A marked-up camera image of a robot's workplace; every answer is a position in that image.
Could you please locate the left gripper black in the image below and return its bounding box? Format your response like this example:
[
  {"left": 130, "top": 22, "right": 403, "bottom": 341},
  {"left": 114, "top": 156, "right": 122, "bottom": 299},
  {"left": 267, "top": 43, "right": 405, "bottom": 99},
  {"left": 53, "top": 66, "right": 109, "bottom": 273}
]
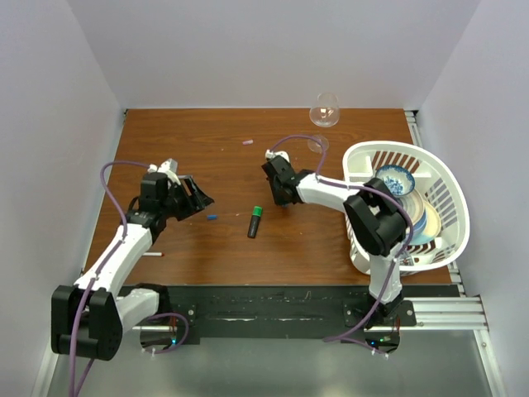
[{"left": 160, "top": 175, "right": 213, "bottom": 221}]

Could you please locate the green highlighter pen black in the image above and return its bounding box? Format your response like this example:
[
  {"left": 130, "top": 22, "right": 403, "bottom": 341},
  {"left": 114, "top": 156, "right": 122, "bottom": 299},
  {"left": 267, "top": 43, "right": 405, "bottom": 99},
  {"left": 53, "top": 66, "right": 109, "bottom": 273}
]
[{"left": 247, "top": 215, "right": 261, "bottom": 238}]

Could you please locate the green highlighter cap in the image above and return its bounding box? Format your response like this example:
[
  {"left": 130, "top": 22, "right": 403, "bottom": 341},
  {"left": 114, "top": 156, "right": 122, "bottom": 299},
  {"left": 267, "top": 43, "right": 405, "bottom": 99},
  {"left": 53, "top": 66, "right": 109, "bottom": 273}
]
[{"left": 252, "top": 206, "right": 263, "bottom": 217}]

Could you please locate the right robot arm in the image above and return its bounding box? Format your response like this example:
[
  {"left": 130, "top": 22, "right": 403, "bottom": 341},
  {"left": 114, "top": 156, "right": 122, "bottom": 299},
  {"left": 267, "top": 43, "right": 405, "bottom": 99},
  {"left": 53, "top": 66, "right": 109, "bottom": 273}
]
[{"left": 262, "top": 151, "right": 412, "bottom": 341}]

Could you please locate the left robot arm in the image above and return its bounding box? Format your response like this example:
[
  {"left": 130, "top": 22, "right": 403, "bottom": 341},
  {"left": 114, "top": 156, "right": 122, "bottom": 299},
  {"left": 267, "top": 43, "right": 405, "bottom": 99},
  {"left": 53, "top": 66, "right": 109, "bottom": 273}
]
[{"left": 50, "top": 170, "right": 214, "bottom": 361}]

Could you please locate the clear wine glass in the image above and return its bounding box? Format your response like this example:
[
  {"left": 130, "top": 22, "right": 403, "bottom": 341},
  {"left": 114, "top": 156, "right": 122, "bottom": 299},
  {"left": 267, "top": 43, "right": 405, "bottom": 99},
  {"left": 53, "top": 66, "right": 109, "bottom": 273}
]
[{"left": 307, "top": 93, "right": 340, "bottom": 153}]

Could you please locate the blue white patterned bowl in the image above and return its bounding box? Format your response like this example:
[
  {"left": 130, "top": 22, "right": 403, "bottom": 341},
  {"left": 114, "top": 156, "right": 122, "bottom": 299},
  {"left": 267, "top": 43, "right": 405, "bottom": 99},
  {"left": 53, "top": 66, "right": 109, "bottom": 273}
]
[{"left": 375, "top": 165, "right": 416, "bottom": 197}]

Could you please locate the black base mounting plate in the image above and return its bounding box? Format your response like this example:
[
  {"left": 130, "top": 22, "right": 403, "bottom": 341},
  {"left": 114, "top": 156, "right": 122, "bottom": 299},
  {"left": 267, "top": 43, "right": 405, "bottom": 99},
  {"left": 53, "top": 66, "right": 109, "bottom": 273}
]
[{"left": 123, "top": 284, "right": 417, "bottom": 347}]

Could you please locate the grey striped plate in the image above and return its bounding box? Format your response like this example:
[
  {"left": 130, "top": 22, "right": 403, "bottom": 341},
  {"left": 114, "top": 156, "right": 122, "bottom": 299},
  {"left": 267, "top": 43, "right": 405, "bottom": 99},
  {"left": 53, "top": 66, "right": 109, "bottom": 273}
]
[{"left": 398, "top": 189, "right": 425, "bottom": 224}]

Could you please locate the blue rimmed plate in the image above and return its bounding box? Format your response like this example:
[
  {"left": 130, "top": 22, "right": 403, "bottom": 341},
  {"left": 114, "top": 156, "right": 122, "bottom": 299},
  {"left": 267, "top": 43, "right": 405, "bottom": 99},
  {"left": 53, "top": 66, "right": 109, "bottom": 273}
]
[{"left": 413, "top": 210, "right": 427, "bottom": 236}]

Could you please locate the white plastic dish basket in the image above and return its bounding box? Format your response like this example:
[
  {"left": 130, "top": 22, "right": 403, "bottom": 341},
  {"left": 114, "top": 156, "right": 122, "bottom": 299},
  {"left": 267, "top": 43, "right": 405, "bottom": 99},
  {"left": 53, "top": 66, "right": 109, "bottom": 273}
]
[{"left": 342, "top": 141, "right": 470, "bottom": 276}]

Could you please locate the cream plate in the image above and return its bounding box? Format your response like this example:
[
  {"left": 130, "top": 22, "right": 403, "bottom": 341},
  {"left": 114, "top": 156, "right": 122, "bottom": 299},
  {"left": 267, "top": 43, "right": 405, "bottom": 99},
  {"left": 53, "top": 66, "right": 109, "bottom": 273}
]
[{"left": 419, "top": 202, "right": 441, "bottom": 244}]

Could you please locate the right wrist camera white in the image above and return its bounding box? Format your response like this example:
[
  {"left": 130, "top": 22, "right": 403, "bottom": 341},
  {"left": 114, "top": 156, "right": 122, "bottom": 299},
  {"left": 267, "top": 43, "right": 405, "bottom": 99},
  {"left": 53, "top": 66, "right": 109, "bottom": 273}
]
[{"left": 265, "top": 150, "right": 290, "bottom": 162}]

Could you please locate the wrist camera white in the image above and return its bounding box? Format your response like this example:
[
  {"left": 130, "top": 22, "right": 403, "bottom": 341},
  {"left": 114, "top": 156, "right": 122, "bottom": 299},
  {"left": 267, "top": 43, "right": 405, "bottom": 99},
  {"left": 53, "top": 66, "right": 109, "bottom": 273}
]
[
  {"left": 265, "top": 150, "right": 290, "bottom": 162},
  {"left": 147, "top": 158, "right": 181, "bottom": 184}
]

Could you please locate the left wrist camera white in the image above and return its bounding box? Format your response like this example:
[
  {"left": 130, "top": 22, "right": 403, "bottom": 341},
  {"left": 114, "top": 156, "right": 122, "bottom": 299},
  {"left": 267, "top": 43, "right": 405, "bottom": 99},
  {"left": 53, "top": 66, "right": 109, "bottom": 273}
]
[{"left": 147, "top": 158, "right": 181, "bottom": 184}]

